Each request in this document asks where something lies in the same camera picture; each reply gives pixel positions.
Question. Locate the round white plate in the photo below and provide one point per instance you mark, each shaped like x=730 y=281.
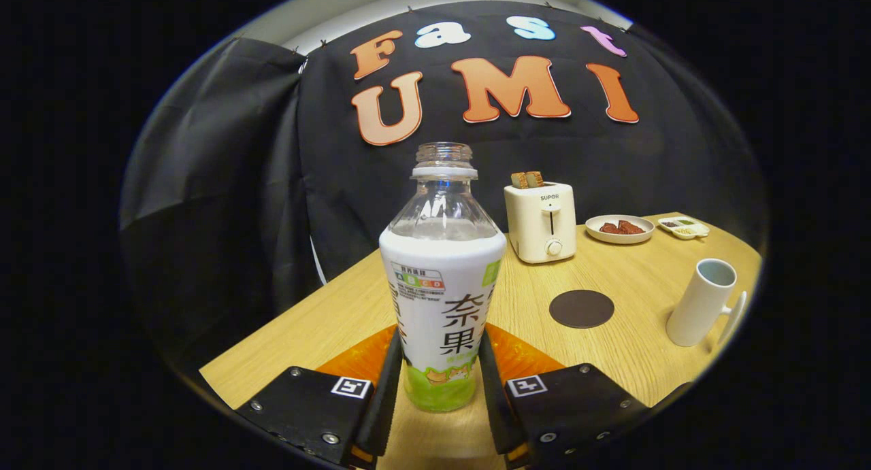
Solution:
x=616 y=239

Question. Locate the clear juice bottle white label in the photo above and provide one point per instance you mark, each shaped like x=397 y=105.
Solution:
x=442 y=279

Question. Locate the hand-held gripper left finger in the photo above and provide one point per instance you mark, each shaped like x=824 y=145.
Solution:
x=388 y=402

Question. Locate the dark brown round coaster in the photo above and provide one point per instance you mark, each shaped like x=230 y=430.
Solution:
x=582 y=309

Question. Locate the black backdrop cloth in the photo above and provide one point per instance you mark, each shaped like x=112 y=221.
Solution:
x=224 y=184

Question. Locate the white cup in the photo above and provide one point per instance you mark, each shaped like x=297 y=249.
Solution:
x=701 y=307

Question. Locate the toast slice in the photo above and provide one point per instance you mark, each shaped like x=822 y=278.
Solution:
x=535 y=179
x=519 y=181

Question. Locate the white divided condiment dish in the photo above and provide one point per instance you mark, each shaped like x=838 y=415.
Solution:
x=684 y=228

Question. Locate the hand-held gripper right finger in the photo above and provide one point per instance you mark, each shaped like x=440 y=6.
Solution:
x=491 y=402

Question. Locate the cream toaster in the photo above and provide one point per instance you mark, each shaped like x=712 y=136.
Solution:
x=537 y=232

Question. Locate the brown meat piece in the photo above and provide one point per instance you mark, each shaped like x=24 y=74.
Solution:
x=610 y=229
x=631 y=227

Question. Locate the wooden table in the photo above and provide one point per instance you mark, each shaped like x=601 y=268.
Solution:
x=326 y=327

